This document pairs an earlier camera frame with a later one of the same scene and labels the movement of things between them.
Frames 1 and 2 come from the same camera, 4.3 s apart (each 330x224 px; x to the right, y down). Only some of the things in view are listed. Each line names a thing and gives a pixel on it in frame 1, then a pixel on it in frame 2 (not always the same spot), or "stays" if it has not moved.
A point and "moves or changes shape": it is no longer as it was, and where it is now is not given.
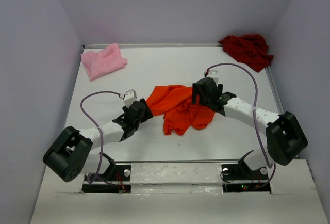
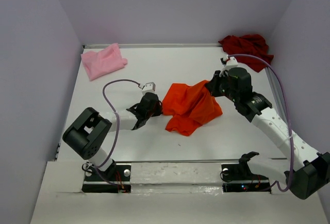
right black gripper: (196, 91) -> (212, 84)
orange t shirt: (175, 102) moves or changes shape
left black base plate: (119, 173) stays
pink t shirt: (98, 64) stays
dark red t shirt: (251, 49) stays
